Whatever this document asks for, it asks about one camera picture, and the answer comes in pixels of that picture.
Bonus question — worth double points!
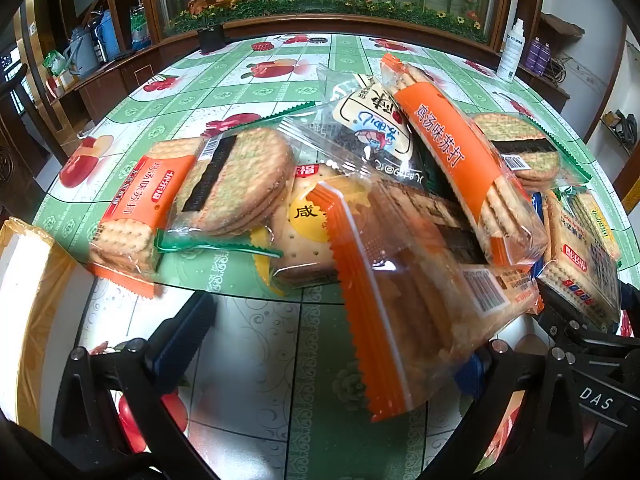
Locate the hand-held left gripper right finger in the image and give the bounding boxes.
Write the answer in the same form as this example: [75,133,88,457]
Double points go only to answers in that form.
[440,337,588,480]

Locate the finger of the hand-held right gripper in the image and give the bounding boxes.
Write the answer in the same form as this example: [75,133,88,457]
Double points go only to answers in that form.
[617,282,640,338]
[535,292,640,361]

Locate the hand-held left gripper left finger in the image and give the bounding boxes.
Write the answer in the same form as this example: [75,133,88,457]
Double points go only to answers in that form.
[45,290,218,480]

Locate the blue-label soda cracker packet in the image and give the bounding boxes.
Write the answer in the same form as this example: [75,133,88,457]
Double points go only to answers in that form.
[532,195,621,328]

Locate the yellow rectangular cracker packet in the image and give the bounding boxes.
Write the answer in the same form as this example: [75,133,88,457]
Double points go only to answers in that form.
[570,187,623,261]

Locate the orange cracker packet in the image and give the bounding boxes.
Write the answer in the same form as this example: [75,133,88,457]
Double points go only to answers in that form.
[87,137,206,298]
[305,170,546,423]
[380,52,551,268]

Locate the yellow-taped white box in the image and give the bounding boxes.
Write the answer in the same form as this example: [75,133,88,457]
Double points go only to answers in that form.
[0,217,96,423]

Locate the yellow square cracker packet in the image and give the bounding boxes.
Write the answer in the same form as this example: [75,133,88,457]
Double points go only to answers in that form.
[250,160,351,293]

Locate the green round cracker packet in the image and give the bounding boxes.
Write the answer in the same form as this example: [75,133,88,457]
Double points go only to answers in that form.
[470,110,593,196]
[152,101,318,261]

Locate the white and green seaweed packet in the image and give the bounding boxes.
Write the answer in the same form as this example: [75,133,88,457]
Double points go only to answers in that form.
[317,62,441,198]

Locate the black tool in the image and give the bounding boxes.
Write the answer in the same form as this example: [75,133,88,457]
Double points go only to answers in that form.
[602,110,638,143]

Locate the dark wooden cabinet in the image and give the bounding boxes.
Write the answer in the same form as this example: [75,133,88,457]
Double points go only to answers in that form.
[47,35,201,126]

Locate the white spray bottle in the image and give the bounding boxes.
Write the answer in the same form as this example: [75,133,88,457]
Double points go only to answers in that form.
[496,17,526,83]

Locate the green fruit-print tablecloth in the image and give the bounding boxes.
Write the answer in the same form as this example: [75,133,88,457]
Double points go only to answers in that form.
[30,32,621,480]

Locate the orange and white cartons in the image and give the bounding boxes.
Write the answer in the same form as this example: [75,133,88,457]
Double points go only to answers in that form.
[46,72,76,98]

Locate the grey kettle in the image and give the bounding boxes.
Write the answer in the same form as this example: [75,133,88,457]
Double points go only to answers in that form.
[65,27,98,78]

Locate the small black pot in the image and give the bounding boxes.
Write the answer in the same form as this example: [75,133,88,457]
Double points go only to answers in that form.
[196,25,227,54]

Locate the blue thermos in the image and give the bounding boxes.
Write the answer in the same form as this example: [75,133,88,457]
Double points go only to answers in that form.
[95,10,121,61]

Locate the wooden wall shelf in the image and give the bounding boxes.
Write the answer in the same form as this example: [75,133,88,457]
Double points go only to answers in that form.
[540,12,586,43]

